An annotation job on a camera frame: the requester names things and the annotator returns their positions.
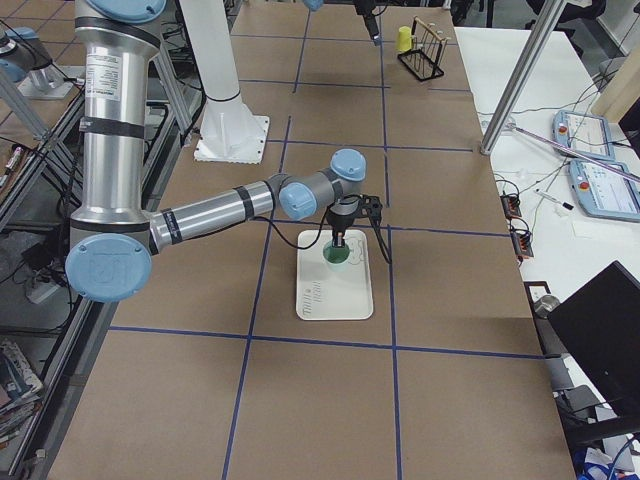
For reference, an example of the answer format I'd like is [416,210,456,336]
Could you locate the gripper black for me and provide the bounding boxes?
[326,199,360,248]
[353,0,380,46]

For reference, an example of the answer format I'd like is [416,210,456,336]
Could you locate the pale green cup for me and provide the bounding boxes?
[322,241,351,272]

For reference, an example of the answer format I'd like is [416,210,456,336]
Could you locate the yellow cup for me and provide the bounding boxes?
[395,26,412,53]

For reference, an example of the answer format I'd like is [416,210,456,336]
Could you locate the white bear tray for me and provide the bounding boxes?
[296,229,374,321]

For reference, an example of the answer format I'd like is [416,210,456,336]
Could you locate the orange connector block upper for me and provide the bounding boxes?
[500,193,522,220]

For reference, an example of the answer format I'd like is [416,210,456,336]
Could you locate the orange connector block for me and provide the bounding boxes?
[510,228,534,261]
[500,193,522,220]

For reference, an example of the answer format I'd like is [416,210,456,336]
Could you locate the orange connector block lower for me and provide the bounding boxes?
[510,228,534,261]

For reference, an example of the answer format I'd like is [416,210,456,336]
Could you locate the metal tin can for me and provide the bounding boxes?
[533,294,561,319]

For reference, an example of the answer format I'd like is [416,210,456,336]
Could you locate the black marker pen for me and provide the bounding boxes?
[535,189,574,211]

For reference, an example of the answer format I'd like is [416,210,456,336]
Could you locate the upper teach pendant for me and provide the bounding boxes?
[552,110,616,161]

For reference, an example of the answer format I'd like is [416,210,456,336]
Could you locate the teach pendant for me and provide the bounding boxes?
[569,159,639,223]
[552,110,616,161]

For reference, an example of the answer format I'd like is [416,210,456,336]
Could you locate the lower teach pendant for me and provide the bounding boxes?
[569,159,639,223]

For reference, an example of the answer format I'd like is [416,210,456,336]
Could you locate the white power strip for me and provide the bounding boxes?
[26,281,60,305]

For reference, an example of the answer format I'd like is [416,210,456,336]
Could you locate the pink grabber stick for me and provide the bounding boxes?
[507,122,640,184]

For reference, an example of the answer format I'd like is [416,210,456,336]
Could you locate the stack of books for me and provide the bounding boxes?
[1,338,44,449]

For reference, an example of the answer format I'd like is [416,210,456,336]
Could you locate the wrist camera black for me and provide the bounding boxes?
[357,194,383,222]

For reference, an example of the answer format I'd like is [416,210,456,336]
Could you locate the black wire cup rack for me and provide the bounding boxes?
[397,16,449,82]

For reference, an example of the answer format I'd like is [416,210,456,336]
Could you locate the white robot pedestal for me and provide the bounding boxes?
[180,0,270,164]

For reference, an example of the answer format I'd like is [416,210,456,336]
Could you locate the aluminium frame post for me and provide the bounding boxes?
[480,0,567,155]

